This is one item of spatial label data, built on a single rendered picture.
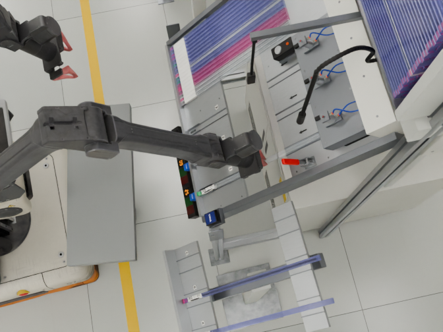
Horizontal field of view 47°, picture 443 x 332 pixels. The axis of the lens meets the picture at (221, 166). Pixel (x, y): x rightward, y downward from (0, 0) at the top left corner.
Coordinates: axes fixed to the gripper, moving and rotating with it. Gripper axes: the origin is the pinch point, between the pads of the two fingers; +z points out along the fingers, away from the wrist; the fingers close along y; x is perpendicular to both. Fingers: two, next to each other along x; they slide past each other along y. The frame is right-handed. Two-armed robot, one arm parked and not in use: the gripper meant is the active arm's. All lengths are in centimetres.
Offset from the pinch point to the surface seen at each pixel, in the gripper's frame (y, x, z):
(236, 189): -3.7, 13.5, 2.7
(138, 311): -28, 105, 36
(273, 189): -9.0, -1.2, -0.1
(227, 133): 15.1, 12.1, 2.4
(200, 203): -3.1, 29.2, 2.6
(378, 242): -20, 15, 108
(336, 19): 17.4, -40.9, -20.6
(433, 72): -11, -59, -37
